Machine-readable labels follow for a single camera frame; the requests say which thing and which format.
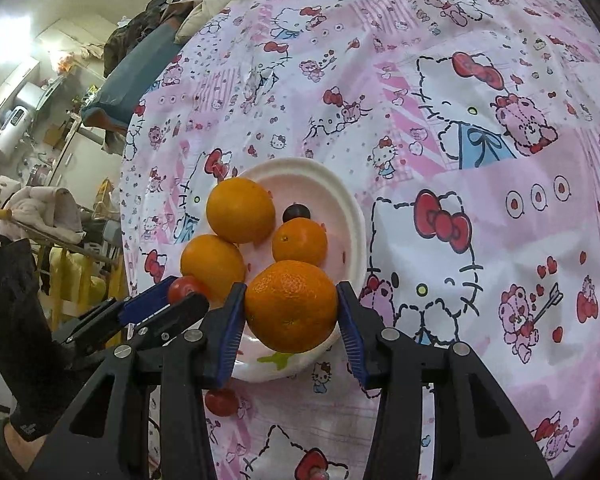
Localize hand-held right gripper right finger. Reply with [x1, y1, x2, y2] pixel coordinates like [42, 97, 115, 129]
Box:
[336, 281, 553, 480]

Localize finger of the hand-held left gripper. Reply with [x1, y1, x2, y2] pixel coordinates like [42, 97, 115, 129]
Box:
[55, 287, 175, 357]
[107, 293, 211, 356]

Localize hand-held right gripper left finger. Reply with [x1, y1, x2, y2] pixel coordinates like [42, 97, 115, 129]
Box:
[27, 282, 248, 480]

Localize red cherry tomato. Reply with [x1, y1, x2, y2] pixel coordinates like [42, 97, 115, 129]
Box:
[204, 388, 240, 417]
[167, 276, 212, 307]

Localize orange mandarin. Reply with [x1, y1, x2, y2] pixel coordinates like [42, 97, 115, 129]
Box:
[180, 234, 247, 306]
[244, 260, 339, 354]
[272, 218, 328, 267]
[206, 177, 277, 245]

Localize pink strawberry print plate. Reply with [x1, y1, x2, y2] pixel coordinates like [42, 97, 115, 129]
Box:
[207, 157, 367, 385]

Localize dark grape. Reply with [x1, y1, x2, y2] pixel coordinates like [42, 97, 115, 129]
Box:
[282, 203, 312, 224]

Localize person's left forearm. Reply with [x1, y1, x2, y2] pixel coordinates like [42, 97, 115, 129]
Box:
[0, 417, 46, 476]

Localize person's left hand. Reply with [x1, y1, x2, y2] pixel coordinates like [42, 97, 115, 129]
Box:
[0, 238, 106, 443]

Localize yellow rack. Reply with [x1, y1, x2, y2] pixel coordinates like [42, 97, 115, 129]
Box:
[45, 245, 127, 322]

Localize pink towel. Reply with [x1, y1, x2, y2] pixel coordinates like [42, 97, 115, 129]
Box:
[2, 186, 87, 246]

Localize white water heater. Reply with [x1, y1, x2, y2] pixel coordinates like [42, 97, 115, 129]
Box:
[0, 105, 37, 163]

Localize blue grey cushion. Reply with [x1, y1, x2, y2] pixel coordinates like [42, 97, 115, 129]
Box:
[80, 25, 181, 127]

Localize silver range hood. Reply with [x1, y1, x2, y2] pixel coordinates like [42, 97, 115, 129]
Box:
[15, 82, 57, 112]

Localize heap of dark clothes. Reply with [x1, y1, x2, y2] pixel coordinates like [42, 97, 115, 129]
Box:
[102, 0, 221, 79]

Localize ceiling lamp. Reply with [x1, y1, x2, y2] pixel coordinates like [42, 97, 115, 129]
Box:
[0, 5, 47, 57]

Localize white wall cabinets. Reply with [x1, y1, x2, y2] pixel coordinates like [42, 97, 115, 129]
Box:
[0, 57, 41, 122]

